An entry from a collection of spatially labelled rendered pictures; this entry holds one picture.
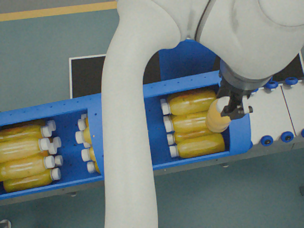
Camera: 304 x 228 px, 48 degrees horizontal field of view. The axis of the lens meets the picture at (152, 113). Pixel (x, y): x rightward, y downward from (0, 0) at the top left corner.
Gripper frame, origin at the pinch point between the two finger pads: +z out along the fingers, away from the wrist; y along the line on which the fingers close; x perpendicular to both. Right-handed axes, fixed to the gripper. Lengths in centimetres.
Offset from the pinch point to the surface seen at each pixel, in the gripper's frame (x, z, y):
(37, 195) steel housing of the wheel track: 67, 57, -7
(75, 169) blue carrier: 48, 46, -2
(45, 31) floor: 83, 144, 115
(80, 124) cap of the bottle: 41, 33, 10
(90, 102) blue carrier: 35.3, 24.0, 14.2
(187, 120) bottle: 6.1, 35.5, 5.5
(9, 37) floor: 109, 144, 116
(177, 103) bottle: 8.6, 31.8, 10.9
